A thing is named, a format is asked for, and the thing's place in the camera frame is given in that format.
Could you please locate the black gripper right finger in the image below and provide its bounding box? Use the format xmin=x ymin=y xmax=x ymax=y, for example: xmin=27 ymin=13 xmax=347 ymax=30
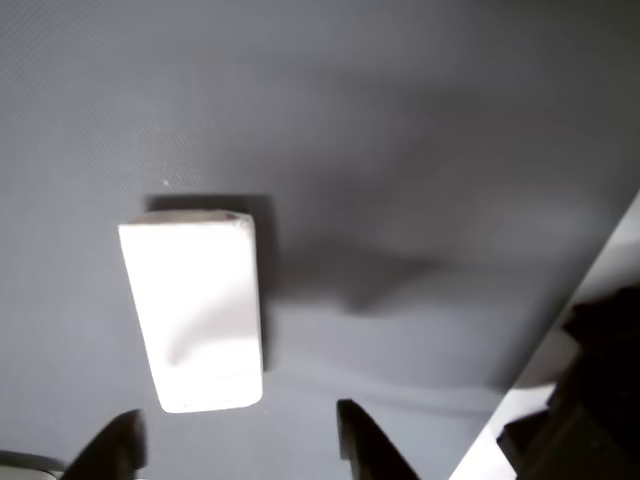
xmin=337 ymin=398 xmax=421 ymax=480

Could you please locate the white rectangular block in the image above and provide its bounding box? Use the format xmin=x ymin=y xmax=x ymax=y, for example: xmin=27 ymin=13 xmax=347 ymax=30
xmin=118 ymin=209 xmax=264 ymax=414

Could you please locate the grey table mat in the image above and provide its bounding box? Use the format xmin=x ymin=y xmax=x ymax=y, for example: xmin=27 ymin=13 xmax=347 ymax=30
xmin=0 ymin=0 xmax=640 ymax=480

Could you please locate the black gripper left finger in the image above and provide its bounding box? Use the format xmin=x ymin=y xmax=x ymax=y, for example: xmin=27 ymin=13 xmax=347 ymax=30
xmin=62 ymin=408 xmax=147 ymax=480

